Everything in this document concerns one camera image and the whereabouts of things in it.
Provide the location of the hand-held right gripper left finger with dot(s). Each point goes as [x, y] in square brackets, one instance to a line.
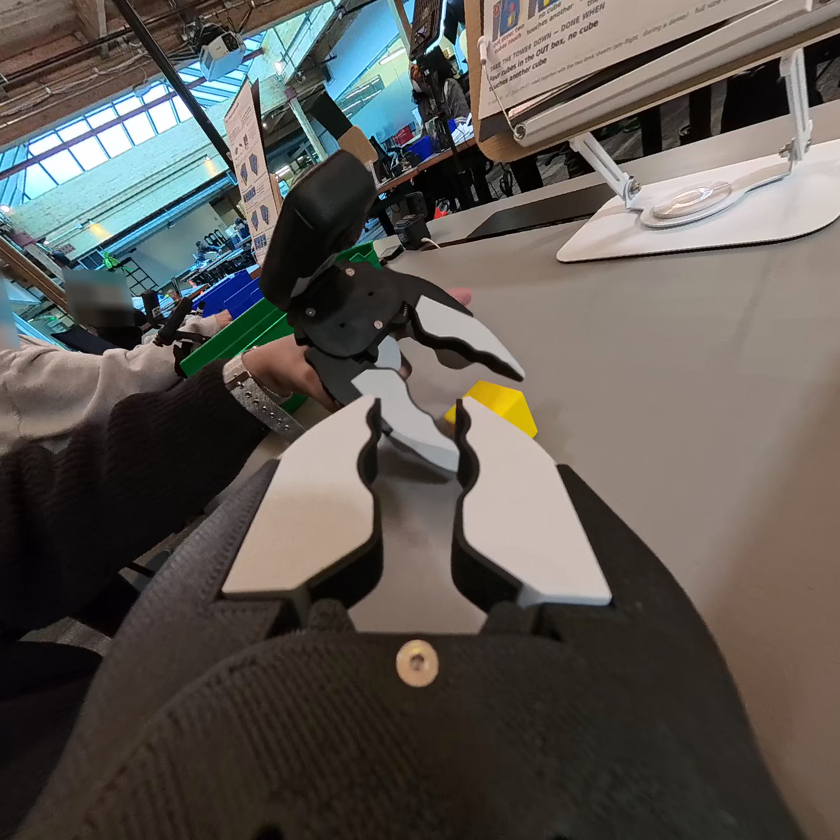
[302, 518]

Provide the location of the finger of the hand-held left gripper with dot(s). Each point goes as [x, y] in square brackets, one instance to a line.
[407, 420]
[466, 334]

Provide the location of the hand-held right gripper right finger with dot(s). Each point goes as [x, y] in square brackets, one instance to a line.
[531, 525]

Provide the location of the yellow cube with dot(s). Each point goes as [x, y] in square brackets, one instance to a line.
[505, 403]

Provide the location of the green plastic bin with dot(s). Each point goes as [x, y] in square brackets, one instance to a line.
[236, 338]

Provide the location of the person's left forearm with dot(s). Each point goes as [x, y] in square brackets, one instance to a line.
[131, 472]

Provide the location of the person's left hand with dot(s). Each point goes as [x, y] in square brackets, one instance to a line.
[289, 374]

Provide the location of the black electronic device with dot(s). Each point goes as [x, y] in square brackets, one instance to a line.
[410, 226]

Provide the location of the blue plastic bin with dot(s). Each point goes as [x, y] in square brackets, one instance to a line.
[423, 148]
[226, 292]

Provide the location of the wooden table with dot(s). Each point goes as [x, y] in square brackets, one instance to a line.
[426, 157]

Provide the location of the silver wristwatch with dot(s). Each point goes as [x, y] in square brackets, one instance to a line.
[259, 397]

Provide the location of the white ceiling projector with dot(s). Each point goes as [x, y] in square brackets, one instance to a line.
[220, 56]

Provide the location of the black pillar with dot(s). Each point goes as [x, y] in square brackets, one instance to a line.
[177, 85]

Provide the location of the white document stand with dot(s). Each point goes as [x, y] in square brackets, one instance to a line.
[722, 223]

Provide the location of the person's black clothing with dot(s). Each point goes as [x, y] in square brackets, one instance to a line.
[39, 722]

